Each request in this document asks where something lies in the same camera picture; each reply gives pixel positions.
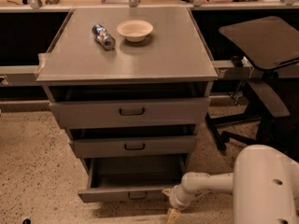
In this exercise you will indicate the grey drawer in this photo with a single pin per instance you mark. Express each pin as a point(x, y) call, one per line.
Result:
point(132, 178)
point(128, 109)
point(132, 141)

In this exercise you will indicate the black office chair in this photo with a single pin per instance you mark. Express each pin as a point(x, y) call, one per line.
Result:
point(271, 46)

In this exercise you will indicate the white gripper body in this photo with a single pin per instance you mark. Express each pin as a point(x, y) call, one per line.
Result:
point(176, 199)

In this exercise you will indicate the grey bottom drawer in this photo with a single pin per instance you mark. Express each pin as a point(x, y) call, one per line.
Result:
point(132, 178)

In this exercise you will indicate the grey top drawer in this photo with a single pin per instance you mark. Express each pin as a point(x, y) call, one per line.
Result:
point(128, 109)

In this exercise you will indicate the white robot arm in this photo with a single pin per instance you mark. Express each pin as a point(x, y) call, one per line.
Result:
point(264, 185)

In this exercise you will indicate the grey drawer cabinet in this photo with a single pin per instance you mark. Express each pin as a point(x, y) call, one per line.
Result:
point(171, 58)

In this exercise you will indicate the white paper bowl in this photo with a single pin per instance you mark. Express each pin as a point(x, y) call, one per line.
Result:
point(135, 30)

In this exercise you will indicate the grey metal rail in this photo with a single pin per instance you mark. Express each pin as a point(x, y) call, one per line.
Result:
point(18, 76)

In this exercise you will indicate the grey middle drawer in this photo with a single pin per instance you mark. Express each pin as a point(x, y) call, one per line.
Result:
point(132, 141)

